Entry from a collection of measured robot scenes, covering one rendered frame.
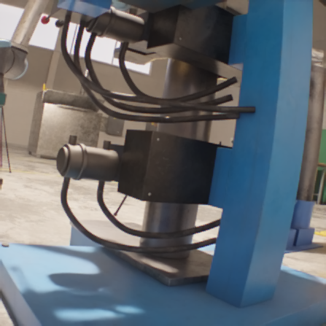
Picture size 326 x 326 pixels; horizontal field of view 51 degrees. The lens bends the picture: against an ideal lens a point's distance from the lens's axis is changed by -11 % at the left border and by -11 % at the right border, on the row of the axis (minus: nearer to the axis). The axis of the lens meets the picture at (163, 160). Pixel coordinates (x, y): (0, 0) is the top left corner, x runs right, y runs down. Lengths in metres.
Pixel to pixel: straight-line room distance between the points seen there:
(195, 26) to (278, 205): 0.61
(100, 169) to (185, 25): 0.52
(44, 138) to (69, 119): 0.80
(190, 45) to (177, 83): 0.33
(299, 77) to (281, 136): 0.21
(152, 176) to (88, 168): 0.20
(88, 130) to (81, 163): 8.39
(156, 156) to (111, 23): 0.45
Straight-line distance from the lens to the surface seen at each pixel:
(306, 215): 2.96
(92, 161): 1.15
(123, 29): 1.23
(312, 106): 3.00
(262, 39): 1.20
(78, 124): 9.43
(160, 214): 1.44
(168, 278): 1.24
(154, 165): 1.08
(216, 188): 1.21
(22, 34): 2.01
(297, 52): 1.20
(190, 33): 1.17
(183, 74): 1.46
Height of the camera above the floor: 0.54
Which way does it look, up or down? 1 degrees down
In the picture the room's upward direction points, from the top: 9 degrees clockwise
